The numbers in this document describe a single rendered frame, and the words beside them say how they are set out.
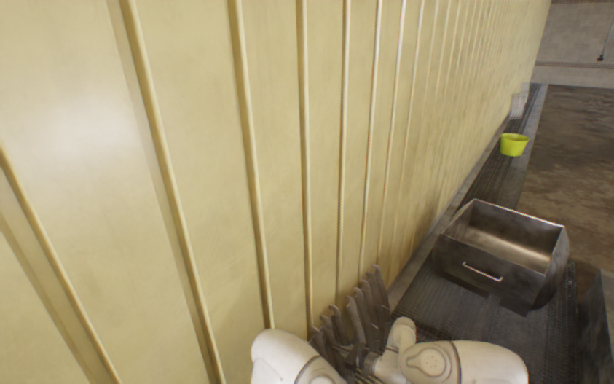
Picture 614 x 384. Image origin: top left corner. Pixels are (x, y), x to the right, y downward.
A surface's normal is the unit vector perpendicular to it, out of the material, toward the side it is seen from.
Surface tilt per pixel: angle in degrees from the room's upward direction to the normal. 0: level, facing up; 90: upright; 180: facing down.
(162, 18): 90
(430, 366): 31
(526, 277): 90
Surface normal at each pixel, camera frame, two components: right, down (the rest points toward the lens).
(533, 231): -0.72, 0.30
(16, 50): 0.80, 0.26
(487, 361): -0.07, -0.64
